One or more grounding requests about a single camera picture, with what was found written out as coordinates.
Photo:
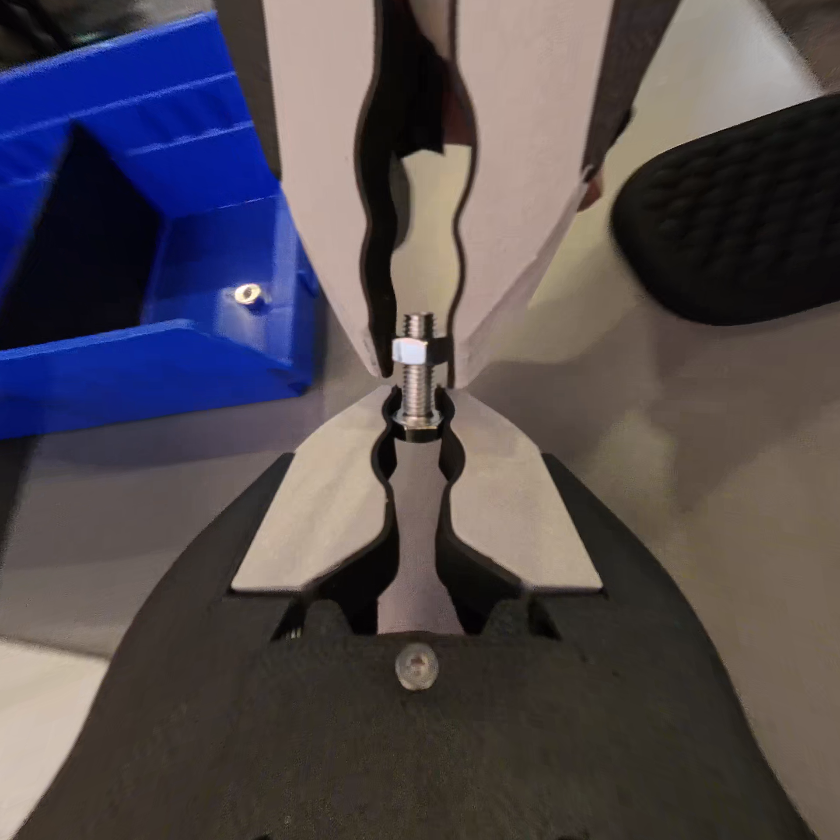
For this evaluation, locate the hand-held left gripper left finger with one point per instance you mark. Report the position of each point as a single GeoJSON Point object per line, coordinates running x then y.
{"type": "Point", "coordinates": [315, 512]}

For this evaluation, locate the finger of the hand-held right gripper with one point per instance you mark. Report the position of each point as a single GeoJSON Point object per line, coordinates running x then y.
{"type": "Point", "coordinates": [315, 131]}
{"type": "Point", "coordinates": [531, 131]}

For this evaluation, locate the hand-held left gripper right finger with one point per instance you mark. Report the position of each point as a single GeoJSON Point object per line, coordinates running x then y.
{"type": "Point", "coordinates": [518, 518]}

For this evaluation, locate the silver hex bolt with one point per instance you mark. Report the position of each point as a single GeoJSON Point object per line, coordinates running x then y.
{"type": "Point", "coordinates": [415, 394]}

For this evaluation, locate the silver hex nut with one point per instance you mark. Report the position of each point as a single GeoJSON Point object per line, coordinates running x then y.
{"type": "Point", "coordinates": [257, 298]}
{"type": "Point", "coordinates": [407, 352]}

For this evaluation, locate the person's right hand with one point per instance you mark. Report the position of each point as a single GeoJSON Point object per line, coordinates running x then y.
{"type": "Point", "coordinates": [459, 111]}

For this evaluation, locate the black wrist rest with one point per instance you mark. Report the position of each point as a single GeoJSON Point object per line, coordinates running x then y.
{"type": "Point", "coordinates": [735, 223]}

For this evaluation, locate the blue plastic bin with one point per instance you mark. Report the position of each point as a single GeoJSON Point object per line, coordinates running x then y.
{"type": "Point", "coordinates": [164, 367]}

